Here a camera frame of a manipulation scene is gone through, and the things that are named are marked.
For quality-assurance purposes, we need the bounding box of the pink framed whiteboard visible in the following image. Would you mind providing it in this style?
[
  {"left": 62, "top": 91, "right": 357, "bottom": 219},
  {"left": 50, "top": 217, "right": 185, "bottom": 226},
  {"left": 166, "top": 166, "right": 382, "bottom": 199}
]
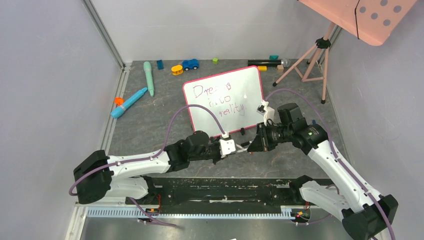
[{"left": 182, "top": 66, "right": 264, "bottom": 137}]

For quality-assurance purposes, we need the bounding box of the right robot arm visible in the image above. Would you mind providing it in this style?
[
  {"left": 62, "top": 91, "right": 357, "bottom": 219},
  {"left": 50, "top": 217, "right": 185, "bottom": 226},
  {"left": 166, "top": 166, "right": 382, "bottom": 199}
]
[{"left": 247, "top": 100, "right": 399, "bottom": 240}]

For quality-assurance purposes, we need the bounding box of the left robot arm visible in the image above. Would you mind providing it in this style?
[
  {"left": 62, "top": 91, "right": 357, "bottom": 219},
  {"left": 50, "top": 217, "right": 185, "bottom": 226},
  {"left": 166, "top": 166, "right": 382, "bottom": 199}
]
[{"left": 72, "top": 130, "right": 237, "bottom": 205}]

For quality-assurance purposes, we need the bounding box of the black rainbow marker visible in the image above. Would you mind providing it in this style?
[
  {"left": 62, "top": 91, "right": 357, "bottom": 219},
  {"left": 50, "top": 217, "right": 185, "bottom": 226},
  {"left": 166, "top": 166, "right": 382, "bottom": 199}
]
[{"left": 240, "top": 141, "right": 252, "bottom": 147}]

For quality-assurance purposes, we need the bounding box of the wooden cube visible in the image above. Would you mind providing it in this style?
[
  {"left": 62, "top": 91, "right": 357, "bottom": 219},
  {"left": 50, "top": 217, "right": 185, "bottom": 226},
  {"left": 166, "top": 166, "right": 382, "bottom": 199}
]
[{"left": 276, "top": 65, "right": 285, "bottom": 73}]

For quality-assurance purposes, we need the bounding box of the pink tripod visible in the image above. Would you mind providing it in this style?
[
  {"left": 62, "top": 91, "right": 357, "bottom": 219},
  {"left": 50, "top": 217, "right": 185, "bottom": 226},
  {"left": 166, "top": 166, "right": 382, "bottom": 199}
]
[{"left": 272, "top": 22, "right": 336, "bottom": 104}]

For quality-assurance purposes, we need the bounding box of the yellow oval toy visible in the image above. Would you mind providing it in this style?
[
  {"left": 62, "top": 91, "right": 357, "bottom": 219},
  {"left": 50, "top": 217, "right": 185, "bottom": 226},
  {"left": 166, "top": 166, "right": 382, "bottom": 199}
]
[{"left": 171, "top": 64, "right": 184, "bottom": 76}]

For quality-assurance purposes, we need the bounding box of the blue toy car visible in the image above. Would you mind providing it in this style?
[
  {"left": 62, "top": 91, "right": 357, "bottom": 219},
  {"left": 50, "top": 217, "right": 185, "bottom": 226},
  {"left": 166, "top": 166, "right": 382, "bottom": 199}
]
[{"left": 182, "top": 58, "right": 200, "bottom": 71}]

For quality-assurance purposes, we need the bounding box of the dark blue block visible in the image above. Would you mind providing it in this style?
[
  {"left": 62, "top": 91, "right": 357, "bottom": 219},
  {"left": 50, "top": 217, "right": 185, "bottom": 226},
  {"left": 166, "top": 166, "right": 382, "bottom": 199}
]
[{"left": 156, "top": 60, "right": 164, "bottom": 70}]

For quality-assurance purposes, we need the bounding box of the blue toy crayon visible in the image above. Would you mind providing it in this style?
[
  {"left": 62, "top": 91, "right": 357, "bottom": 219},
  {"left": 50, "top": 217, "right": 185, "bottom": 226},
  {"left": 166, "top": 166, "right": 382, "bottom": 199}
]
[{"left": 110, "top": 87, "right": 148, "bottom": 119}]

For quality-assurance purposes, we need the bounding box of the orange small toy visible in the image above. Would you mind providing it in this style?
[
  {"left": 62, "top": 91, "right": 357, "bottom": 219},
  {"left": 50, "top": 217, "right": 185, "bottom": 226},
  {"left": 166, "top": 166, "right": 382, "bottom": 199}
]
[{"left": 114, "top": 97, "right": 125, "bottom": 106}]

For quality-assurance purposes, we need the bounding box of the mint green toy stick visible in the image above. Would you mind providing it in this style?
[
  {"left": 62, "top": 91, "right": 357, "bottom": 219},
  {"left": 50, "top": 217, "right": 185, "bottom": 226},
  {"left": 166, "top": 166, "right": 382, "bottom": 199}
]
[{"left": 143, "top": 61, "right": 155, "bottom": 97}]

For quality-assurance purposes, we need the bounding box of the pink perforated panel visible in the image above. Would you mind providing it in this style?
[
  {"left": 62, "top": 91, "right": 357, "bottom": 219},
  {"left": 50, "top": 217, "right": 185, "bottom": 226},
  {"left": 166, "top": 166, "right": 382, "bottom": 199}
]
[{"left": 300, "top": 0, "right": 418, "bottom": 46}]

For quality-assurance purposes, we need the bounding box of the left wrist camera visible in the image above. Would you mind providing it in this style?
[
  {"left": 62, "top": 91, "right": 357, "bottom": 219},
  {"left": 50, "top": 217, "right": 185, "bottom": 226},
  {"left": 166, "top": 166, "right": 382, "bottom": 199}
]
[{"left": 218, "top": 131, "right": 237, "bottom": 159}]

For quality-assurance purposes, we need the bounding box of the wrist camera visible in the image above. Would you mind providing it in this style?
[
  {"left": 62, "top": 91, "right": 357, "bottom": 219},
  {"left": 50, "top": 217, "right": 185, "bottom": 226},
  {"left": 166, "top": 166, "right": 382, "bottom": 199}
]
[
  {"left": 257, "top": 99, "right": 275, "bottom": 125},
  {"left": 218, "top": 131, "right": 237, "bottom": 159}
]

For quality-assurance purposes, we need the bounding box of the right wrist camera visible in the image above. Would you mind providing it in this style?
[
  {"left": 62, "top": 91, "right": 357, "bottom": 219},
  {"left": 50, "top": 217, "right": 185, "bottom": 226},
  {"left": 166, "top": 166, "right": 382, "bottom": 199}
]
[{"left": 257, "top": 99, "right": 275, "bottom": 125}]

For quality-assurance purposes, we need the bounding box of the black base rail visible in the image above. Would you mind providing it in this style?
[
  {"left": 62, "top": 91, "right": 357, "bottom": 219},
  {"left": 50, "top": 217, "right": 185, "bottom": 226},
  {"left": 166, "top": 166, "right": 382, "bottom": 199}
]
[{"left": 136, "top": 177, "right": 306, "bottom": 215}]

